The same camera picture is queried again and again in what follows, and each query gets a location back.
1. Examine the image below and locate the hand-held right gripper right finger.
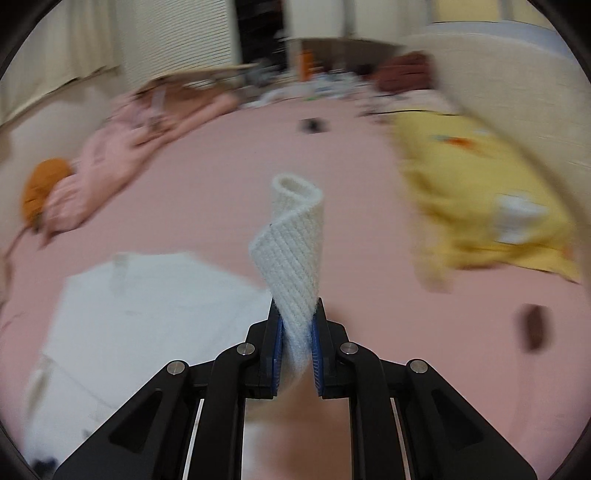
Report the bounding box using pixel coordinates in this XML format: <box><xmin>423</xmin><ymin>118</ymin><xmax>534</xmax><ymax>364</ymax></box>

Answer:
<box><xmin>311</xmin><ymin>298</ymin><xmax>539</xmax><ymax>480</ymax></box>

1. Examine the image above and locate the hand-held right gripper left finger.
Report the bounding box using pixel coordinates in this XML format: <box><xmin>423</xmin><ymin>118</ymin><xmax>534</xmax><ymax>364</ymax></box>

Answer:
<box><xmin>53</xmin><ymin>300</ymin><xmax>283</xmax><ymax>480</ymax></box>

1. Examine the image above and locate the white knit sweater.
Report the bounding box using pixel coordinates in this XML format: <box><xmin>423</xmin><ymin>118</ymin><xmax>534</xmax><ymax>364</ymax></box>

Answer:
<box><xmin>23</xmin><ymin>174</ymin><xmax>324</xmax><ymax>480</ymax></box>

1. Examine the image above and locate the pink bed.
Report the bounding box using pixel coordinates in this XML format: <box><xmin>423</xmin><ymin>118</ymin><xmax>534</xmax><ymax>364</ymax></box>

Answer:
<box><xmin>0</xmin><ymin>88</ymin><xmax>591</xmax><ymax>480</ymax></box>

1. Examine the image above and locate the small brown object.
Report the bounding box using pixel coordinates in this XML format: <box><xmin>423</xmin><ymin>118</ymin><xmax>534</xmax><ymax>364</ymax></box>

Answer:
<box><xmin>518</xmin><ymin>303</ymin><xmax>553</xmax><ymax>354</ymax></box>

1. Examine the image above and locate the yellow cloth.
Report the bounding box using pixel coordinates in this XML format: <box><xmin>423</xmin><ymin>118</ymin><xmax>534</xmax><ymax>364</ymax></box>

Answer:
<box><xmin>392</xmin><ymin>111</ymin><xmax>583</xmax><ymax>294</ymax></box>

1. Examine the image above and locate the pink duvet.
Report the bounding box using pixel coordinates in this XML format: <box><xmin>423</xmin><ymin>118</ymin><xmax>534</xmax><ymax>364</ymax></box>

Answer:
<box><xmin>44</xmin><ymin>83</ymin><xmax>241</xmax><ymax>243</ymax></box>

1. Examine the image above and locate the pile of small clutter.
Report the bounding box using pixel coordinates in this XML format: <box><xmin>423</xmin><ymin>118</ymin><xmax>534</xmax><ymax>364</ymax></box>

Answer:
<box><xmin>242</xmin><ymin>68</ymin><xmax>376</xmax><ymax>109</ymax></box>

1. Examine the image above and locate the orange plush pillow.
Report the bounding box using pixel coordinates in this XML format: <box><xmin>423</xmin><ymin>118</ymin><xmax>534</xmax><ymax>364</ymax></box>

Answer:
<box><xmin>22</xmin><ymin>158</ymin><xmax>75</xmax><ymax>228</ymax></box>

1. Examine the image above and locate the dark red bag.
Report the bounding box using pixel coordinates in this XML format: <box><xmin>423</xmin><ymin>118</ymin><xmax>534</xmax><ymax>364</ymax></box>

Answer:
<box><xmin>373</xmin><ymin>52</ymin><xmax>437</xmax><ymax>93</ymax></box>

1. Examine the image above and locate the white wardrobe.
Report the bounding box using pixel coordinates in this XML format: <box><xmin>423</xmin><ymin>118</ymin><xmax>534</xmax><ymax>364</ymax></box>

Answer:
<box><xmin>117</xmin><ymin>0</ymin><xmax>289</xmax><ymax>88</ymax></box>

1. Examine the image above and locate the cream padded headboard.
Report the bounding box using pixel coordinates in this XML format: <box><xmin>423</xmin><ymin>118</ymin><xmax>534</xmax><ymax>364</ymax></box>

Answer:
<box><xmin>402</xmin><ymin>23</ymin><xmax>591</xmax><ymax>185</ymax></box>

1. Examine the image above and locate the cream curtain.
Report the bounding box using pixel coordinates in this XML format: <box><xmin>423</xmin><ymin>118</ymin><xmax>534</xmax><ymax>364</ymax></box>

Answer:
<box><xmin>0</xmin><ymin>0</ymin><xmax>124</xmax><ymax>126</ymax></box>

